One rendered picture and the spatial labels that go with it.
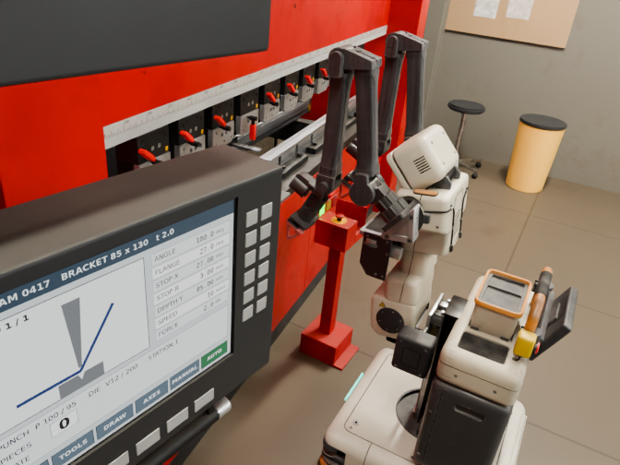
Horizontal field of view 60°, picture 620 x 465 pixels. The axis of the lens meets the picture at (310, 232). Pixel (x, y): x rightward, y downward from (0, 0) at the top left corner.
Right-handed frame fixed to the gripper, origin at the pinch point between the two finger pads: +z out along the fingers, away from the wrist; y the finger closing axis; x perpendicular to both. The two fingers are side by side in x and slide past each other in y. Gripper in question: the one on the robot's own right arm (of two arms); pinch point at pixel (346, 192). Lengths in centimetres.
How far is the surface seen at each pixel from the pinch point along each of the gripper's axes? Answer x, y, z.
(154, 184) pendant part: 0, 139, -68
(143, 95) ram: -52, 72, -25
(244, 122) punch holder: -46.6, 14.0, -2.2
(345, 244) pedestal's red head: 12.3, -9.9, 26.2
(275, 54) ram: -59, -12, -20
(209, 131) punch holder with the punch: -47, 37, -5
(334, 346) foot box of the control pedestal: 40, -11, 78
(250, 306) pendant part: 17, 129, -53
